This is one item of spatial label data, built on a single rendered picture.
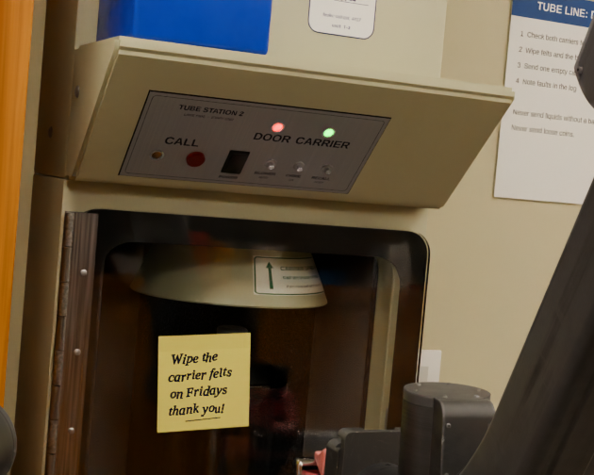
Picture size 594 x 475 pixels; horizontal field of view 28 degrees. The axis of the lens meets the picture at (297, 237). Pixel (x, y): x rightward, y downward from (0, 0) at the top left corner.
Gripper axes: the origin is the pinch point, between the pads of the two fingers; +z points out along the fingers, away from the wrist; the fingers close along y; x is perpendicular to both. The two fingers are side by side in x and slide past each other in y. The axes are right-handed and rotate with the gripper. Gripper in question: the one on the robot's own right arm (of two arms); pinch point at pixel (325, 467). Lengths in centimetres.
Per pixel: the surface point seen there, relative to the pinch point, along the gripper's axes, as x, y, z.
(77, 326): 19.5, 10.0, 4.7
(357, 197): -2.3, 21.4, 3.2
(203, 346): 9.5, 8.7, 4.4
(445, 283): -40, 10, 50
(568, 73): -56, 39, 50
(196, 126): 13.5, 25.7, -1.3
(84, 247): 19.5, 16.0, 4.7
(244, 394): 5.7, 4.9, 4.3
